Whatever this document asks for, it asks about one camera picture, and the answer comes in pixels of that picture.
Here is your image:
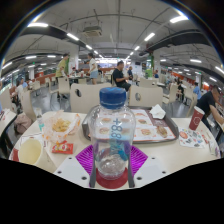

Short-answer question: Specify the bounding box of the cream plastic cup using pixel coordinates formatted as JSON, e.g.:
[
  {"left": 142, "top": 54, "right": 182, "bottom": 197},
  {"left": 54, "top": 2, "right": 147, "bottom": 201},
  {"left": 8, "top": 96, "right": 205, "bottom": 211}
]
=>
[{"left": 18, "top": 137, "right": 44, "bottom": 166}]

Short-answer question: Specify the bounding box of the beige chair with round hole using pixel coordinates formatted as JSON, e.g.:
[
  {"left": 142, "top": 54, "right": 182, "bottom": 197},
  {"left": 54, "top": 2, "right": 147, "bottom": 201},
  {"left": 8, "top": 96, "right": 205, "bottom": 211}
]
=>
[
  {"left": 69, "top": 82, "right": 113, "bottom": 114},
  {"left": 128, "top": 84, "right": 164, "bottom": 108}
]

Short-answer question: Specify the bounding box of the group of beige chairs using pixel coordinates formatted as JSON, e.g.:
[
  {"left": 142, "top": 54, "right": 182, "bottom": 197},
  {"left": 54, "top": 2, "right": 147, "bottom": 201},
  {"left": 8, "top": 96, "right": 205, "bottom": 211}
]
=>
[{"left": 0, "top": 71, "right": 198, "bottom": 111}]

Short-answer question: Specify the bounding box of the clear blue-capped water bottle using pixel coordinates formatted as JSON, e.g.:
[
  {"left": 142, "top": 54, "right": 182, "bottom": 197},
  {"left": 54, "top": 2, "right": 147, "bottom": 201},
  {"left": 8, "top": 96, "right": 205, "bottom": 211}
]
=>
[{"left": 87, "top": 87, "right": 137, "bottom": 181}]

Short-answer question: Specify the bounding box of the person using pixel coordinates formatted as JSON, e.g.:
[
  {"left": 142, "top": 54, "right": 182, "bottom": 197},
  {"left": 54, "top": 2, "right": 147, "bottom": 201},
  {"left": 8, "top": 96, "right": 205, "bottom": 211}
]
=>
[
  {"left": 192, "top": 82, "right": 202, "bottom": 100},
  {"left": 14, "top": 78, "right": 26, "bottom": 98},
  {"left": 196, "top": 84, "right": 224, "bottom": 126},
  {"left": 111, "top": 59, "right": 133, "bottom": 93},
  {"left": 87, "top": 52, "right": 99, "bottom": 85},
  {"left": 54, "top": 53, "right": 70, "bottom": 79}
]

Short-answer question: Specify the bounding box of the pink bag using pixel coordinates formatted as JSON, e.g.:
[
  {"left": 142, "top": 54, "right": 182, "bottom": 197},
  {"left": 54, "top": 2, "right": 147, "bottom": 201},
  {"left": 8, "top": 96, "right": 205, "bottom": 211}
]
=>
[{"left": 13, "top": 112, "right": 33, "bottom": 135}]

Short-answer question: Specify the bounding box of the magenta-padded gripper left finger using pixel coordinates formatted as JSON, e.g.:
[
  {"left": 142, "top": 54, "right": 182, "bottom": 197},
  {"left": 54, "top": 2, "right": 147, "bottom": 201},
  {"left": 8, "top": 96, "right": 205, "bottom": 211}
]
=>
[{"left": 53, "top": 144, "right": 98, "bottom": 189}]

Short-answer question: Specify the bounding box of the group of ceiling lights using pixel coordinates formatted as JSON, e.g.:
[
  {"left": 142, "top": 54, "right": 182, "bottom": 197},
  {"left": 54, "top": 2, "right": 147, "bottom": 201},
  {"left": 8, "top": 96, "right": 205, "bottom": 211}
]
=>
[{"left": 0, "top": 13, "right": 224, "bottom": 84}]

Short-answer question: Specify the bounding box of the brown food tray with liner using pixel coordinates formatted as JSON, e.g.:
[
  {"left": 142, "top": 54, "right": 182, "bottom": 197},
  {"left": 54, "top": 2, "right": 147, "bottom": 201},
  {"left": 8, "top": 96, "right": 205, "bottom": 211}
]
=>
[{"left": 81, "top": 105, "right": 180, "bottom": 144}]

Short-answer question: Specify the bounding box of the ceiling air conditioner unit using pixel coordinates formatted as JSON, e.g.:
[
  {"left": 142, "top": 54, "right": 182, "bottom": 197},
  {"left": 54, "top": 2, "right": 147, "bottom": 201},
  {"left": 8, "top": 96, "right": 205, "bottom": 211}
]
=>
[{"left": 82, "top": 25, "right": 103, "bottom": 38}]

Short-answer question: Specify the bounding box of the flat round red coaster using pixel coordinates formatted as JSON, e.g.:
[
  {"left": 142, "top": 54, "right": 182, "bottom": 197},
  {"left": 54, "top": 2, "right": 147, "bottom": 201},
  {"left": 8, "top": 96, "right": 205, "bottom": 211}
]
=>
[{"left": 95, "top": 167, "right": 129, "bottom": 190}]

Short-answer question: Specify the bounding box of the white card with red print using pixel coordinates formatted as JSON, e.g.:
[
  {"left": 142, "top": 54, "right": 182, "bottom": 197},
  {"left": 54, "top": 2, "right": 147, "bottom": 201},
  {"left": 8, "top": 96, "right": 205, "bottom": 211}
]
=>
[{"left": 19, "top": 132, "right": 48, "bottom": 148}]

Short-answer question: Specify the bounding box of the red paper cup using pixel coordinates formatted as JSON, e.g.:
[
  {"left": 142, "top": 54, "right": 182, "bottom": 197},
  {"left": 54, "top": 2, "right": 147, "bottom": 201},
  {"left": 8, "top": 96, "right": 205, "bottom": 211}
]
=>
[{"left": 188, "top": 105, "right": 206, "bottom": 131}]

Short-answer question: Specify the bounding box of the red ketchup packet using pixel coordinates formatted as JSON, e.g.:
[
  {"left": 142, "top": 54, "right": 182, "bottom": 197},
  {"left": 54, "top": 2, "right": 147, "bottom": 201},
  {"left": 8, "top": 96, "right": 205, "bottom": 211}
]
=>
[{"left": 50, "top": 140, "right": 74, "bottom": 155}]

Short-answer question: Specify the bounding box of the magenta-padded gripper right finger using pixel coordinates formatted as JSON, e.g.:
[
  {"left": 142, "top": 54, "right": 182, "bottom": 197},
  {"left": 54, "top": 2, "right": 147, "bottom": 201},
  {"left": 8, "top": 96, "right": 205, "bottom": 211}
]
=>
[{"left": 127, "top": 144, "right": 173, "bottom": 189}]

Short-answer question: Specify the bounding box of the printed sticker sheet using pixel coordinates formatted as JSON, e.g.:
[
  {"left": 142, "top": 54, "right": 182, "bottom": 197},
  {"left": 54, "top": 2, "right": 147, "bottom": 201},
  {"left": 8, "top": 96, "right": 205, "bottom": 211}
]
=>
[{"left": 178, "top": 127, "right": 209, "bottom": 149}]

